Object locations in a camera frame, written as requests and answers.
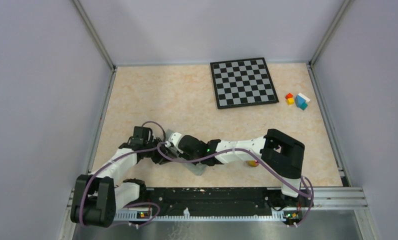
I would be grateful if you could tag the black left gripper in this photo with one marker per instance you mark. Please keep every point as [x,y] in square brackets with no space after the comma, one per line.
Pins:
[158,159]

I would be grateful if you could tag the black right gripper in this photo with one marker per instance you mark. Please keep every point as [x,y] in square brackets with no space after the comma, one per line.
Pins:
[183,154]

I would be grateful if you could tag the grey cloth napkin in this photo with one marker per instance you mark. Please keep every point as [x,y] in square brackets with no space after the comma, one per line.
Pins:
[196,168]

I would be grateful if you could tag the iridescent metal spoon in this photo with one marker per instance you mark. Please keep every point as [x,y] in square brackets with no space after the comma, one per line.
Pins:
[252,163]

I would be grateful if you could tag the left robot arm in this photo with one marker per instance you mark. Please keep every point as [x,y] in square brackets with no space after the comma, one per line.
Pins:
[109,182]

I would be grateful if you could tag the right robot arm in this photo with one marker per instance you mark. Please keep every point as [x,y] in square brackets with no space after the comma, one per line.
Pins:
[279,153]

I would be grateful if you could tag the black and grey chessboard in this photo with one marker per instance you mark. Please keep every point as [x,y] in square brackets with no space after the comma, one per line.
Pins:
[242,83]

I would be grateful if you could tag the yellow wooden block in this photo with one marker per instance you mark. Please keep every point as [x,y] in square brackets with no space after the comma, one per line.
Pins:
[290,101]

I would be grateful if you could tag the red wooden block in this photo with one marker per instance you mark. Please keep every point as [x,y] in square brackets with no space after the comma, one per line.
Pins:
[289,95]

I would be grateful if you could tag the blue wooden block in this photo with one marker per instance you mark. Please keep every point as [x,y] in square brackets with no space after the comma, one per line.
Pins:
[299,101]

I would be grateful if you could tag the teal wooden block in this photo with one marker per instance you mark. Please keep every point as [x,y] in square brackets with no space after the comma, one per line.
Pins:
[303,106]

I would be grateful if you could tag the white wooden block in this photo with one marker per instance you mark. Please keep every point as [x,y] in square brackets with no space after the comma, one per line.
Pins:
[305,98]

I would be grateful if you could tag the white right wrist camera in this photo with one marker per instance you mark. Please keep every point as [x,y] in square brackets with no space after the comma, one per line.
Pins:
[172,140]

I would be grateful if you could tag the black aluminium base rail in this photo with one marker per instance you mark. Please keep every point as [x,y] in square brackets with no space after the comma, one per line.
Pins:
[208,204]

